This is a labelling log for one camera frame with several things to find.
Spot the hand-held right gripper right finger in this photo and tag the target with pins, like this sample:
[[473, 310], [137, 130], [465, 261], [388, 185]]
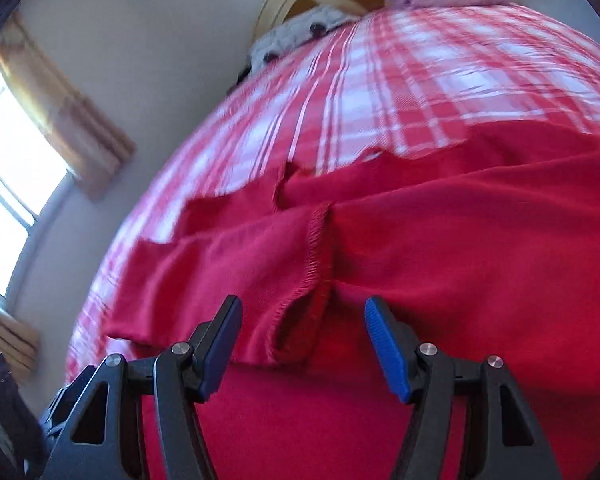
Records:
[[387, 355]]

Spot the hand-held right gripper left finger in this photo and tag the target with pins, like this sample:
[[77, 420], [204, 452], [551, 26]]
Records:
[[219, 360]]

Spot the red knit garment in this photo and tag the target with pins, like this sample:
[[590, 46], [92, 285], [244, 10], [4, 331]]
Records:
[[430, 235]]

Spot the bright window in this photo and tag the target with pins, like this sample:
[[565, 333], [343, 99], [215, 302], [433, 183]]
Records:
[[15, 170]]

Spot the yellow curtain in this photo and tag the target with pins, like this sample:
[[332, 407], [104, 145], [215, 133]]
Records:
[[5, 340], [65, 105]]

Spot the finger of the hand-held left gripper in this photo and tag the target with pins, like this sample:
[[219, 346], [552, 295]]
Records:
[[57, 410]]

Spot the red plaid bed blanket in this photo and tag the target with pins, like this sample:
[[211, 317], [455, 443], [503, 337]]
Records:
[[380, 85]]

